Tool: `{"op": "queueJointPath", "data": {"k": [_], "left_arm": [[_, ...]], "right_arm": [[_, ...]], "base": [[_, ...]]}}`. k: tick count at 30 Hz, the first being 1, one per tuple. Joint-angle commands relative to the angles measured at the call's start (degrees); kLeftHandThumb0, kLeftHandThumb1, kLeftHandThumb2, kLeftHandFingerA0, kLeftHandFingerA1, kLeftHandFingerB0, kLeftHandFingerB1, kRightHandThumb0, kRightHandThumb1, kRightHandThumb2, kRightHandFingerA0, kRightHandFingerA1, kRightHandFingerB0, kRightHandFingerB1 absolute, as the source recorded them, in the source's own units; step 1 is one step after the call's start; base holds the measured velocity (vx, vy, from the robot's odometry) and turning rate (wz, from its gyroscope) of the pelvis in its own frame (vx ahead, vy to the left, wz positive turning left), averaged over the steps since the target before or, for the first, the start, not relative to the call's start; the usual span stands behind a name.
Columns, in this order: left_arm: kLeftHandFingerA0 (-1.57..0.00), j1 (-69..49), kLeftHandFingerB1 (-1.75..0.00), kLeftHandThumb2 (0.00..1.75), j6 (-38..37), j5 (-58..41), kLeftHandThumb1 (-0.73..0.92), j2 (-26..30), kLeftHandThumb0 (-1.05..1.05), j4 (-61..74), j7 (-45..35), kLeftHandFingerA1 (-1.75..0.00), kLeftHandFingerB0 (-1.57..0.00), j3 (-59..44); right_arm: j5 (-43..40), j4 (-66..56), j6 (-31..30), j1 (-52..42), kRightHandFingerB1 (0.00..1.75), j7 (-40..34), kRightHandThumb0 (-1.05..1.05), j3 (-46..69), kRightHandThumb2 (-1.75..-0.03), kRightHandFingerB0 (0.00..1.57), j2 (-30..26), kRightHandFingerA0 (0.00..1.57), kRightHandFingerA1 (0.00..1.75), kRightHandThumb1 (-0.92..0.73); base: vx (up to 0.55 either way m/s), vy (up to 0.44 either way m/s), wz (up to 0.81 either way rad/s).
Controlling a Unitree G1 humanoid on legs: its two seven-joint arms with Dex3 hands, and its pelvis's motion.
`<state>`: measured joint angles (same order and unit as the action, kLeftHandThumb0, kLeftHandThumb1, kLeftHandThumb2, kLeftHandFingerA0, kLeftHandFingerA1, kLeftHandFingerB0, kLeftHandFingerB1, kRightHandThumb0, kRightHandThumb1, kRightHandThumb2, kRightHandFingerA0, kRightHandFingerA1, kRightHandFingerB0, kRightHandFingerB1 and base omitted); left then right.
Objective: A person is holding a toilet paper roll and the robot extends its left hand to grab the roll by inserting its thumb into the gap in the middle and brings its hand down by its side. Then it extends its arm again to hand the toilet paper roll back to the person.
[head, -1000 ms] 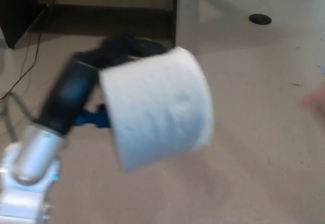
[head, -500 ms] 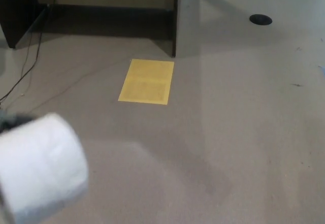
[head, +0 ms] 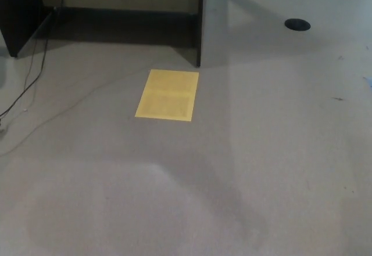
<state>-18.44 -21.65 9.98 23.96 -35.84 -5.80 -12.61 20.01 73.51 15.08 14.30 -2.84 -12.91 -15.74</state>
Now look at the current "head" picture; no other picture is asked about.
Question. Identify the yellow paper sheet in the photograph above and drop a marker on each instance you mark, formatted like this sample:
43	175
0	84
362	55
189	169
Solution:
167	94

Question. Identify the round black floor cover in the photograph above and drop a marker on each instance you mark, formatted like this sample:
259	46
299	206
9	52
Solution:
297	24

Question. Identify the dark wooden desk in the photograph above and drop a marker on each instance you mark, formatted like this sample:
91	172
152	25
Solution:
17	21

